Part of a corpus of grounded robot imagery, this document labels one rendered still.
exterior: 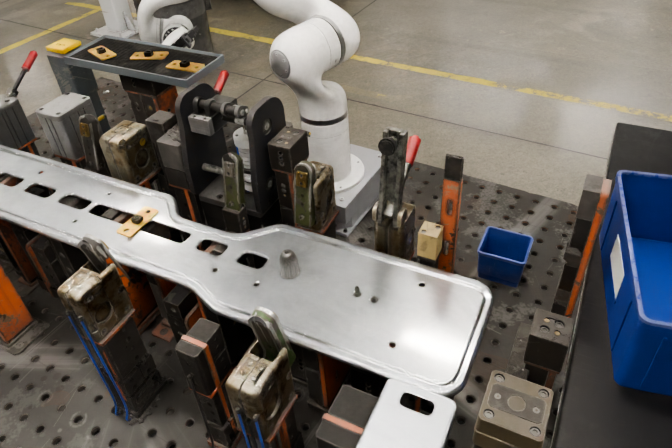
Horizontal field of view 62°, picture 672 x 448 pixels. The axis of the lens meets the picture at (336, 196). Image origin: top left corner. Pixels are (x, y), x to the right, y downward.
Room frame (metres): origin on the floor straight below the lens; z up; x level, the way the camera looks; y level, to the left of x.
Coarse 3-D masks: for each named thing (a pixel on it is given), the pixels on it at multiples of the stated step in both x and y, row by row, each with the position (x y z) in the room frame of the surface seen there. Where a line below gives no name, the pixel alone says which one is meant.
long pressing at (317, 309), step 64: (0, 192) 0.97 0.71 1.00; (64, 192) 0.96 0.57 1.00; (128, 192) 0.94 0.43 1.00; (128, 256) 0.75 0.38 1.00; (192, 256) 0.73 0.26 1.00; (320, 256) 0.71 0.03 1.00; (384, 256) 0.69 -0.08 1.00; (320, 320) 0.57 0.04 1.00; (384, 320) 0.56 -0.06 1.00; (448, 320) 0.55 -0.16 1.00; (448, 384) 0.44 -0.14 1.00
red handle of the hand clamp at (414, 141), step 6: (414, 138) 0.84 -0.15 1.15; (408, 144) 0.83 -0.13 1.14; (414, 144) 0.83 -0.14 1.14; (408, 150) 0.82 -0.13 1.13; (414, 150) 0.82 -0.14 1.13; (408, 156) 0.81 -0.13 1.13; (414, 156) 0.81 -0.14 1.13; (408, 162) 0.80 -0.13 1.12; (408, 168) 0.80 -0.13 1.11; (390, 204) 0.75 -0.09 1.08; (384, 210) 0.74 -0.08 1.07; (390, 210) 0.74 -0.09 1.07; (390, 216) 0.73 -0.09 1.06
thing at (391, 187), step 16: (384, 144) 0.73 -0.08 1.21; (400, 144) 0.74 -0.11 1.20; (384, 160) 0.75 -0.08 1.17; (400, 160) 0.74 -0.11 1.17; (384, 176) 0.75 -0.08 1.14; (400, 176) 0.73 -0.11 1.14; (384, 192) 0.75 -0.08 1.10; (400, 192) 0.73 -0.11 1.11; (384, 208) 0.75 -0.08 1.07; (400, 208) 0.73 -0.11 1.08
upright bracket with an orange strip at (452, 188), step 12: (456, 156) 0.70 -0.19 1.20; (456, 168) 0.70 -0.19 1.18; (444, 180) 0.70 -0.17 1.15; (456, 180) 0.69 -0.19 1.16; (444, 192) 0.70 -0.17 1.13; (456, 192) 0.69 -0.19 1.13; (444, 204) 0.70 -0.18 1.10; (456, 204) 0.69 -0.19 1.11; (444, 216) 0.70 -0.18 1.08; (456, 216) 0.69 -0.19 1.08; (444, 228) 0.70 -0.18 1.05; (456, 228) 0.69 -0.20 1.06; (444, 240) 0.70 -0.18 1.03; (456, 240) 0.70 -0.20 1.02; (444, 252) 0.70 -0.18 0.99; (444, 264) 0.70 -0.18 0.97
